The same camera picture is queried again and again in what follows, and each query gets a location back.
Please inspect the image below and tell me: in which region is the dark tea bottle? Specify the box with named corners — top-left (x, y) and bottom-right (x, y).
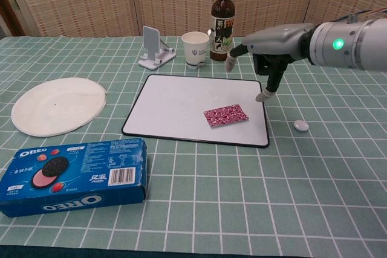
top-left (209, 0), bottom-right (236, 62)

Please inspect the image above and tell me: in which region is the bamboo folding screen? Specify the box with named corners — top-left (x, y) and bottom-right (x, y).
top-left (0, 0), bottom-right (387, 38)

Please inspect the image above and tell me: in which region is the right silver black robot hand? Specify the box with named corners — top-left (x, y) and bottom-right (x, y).
top-left (224, 22), bottom-right (315, 102)

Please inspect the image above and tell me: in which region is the white folding phone stand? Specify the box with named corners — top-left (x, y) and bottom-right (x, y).
top-left (138, 25), bottom-right (177, 70)

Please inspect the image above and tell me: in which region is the green grid tablecloth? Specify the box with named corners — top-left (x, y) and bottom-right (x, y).
top-left (0, 34), bottom-right (387, 253)

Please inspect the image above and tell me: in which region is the blue Oreo cookie box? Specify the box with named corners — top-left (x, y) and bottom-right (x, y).
top-left (0, 137), bottom-right (149, 218)

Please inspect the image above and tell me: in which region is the white board black frame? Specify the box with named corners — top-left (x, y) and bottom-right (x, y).
top-left (121, 74), bottom-right (270, 149)

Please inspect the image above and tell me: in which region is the white paper plate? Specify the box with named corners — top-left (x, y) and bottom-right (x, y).
top-left (10, 77), bottom-right (108, 137)

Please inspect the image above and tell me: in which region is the white paper cup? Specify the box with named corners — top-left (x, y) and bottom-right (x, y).
top-left (181, 31), bottom-right (210, 69)

